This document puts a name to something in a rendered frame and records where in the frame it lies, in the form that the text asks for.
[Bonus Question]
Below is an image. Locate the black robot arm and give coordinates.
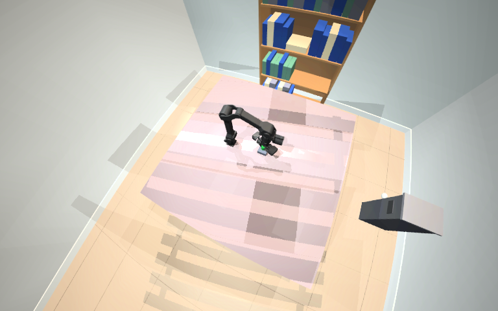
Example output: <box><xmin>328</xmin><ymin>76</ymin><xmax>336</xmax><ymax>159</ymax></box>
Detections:
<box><xmin>219</xmin><ymin>104</ymin><xmax>284</xmax><ymax>147</ymax></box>

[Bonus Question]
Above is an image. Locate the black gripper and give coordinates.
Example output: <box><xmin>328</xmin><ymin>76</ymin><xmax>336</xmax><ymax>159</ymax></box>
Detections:
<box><xmin>252</xmin><ymin>132</ymin><xmax>278</xmax><ymax>156</ymax></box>

